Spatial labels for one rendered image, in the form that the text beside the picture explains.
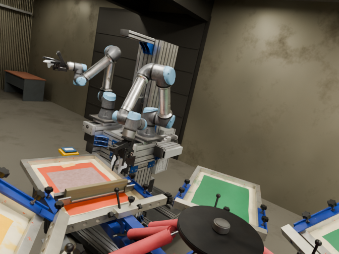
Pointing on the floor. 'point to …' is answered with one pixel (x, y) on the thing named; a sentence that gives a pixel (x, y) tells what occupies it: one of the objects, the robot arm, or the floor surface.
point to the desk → (24, 85)
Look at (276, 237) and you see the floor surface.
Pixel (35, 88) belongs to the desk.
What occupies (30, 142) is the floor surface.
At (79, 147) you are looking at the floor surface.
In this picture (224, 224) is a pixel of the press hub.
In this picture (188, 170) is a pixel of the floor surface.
